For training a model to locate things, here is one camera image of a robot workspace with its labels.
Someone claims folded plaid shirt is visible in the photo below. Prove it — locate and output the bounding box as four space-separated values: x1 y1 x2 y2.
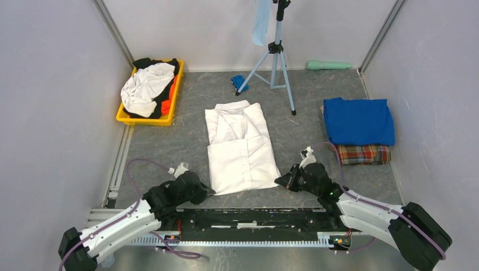
335 145 391 165

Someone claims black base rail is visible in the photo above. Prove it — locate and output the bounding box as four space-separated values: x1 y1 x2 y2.
158 208 349 243

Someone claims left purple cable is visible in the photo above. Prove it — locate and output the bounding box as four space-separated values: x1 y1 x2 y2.
58 159 203 271

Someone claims black garment in tray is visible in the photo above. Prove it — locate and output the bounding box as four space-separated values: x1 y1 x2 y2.
120 58 180 119

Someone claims purple cable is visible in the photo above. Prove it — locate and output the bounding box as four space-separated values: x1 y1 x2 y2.
58 159 203 271
314 141 447 261

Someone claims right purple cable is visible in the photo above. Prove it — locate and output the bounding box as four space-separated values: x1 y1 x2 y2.
314 141 447 261

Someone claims blue printed t-shirt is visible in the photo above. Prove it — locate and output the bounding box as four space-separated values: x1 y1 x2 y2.
323 97 395 146

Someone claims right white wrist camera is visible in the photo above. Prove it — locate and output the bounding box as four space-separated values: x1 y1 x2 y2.
299 146 317 169

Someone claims small blue object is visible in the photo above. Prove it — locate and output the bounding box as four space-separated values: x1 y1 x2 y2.
231 75 245 91

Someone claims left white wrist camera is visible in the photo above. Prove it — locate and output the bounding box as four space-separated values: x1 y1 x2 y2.
168 162 189 178

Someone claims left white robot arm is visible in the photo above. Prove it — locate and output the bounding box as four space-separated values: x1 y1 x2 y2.
58 171 215 270

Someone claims white long-sleeve shirt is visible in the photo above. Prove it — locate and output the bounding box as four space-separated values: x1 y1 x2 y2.
204 100 280 195

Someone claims mint green cylinder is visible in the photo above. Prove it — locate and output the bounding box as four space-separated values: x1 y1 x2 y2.
306 60 352 70

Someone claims yellow plastic tray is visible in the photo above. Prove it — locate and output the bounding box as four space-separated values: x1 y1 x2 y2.
116 58 184 126

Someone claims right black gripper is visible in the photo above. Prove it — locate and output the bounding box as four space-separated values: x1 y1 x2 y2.
275 163 320 196

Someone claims light blue music stand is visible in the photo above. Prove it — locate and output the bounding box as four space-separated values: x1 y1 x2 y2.
235 0 297 116

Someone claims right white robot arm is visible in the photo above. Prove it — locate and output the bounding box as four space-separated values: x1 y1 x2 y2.
275 163 452 270

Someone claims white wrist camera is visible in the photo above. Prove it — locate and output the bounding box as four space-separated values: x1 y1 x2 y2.
168 162 189 178
299 146 317 169

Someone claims orange garment in tray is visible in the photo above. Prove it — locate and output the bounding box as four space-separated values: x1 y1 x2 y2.
160 75 178 116

